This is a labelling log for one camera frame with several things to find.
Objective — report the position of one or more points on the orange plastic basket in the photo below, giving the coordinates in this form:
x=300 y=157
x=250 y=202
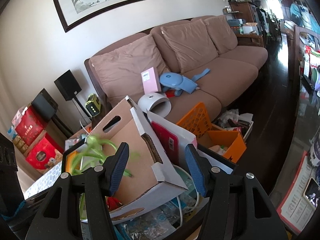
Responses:
x=196 y=121

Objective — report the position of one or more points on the right sofa cushion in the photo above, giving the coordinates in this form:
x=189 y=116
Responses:
x=221 y=33

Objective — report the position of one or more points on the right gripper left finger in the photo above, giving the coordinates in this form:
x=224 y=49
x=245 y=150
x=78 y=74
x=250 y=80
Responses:
x=114 y=167

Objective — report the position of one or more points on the left sofa cushion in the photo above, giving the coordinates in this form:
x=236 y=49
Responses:
x=119 y=71

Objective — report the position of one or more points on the orange cardboard box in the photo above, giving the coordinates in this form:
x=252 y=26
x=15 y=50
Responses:
x=231 y=141

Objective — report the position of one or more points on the middle sofa cushion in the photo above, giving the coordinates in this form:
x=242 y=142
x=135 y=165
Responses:
x=191 y=44

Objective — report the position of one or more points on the cardboard box tray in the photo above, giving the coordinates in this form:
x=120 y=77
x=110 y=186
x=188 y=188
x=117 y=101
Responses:
x=154 y=180

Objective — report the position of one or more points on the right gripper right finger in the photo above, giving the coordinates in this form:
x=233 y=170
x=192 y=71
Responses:
x=199 y=168

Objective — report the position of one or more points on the red tea gift bag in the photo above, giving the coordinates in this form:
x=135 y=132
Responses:
x=30 y=126

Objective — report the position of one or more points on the sofa cushion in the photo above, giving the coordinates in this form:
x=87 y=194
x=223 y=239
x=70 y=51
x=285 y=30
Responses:
x=191 y=44
x=119 y=71
x=221 y=33

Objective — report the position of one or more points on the brown fabric sofa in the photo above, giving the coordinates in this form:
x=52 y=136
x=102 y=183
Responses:
x=231 y=73

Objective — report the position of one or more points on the white dome lamp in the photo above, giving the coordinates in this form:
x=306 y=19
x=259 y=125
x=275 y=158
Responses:
x=156 y=103

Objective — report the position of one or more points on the grey patterned fleece blanket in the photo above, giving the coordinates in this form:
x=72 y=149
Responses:
x=44 y=182

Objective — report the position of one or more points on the right black speaker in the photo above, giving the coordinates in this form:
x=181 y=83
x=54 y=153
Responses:
x=68 y=85

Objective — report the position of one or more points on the pink booklet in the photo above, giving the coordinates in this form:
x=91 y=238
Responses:
x=150 y=81

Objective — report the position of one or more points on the left black speaker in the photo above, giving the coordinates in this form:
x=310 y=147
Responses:
x=45 y=105

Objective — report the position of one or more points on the red chocolate gift box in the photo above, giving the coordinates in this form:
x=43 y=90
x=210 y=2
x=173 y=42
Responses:
x=45 y=154

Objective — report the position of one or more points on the green portable speaker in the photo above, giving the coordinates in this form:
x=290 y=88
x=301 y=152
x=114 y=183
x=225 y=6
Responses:
x=93 y=105

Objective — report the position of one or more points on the black speaker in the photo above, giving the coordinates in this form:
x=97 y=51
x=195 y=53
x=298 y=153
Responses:
x=68 y=85
x=45 y=105

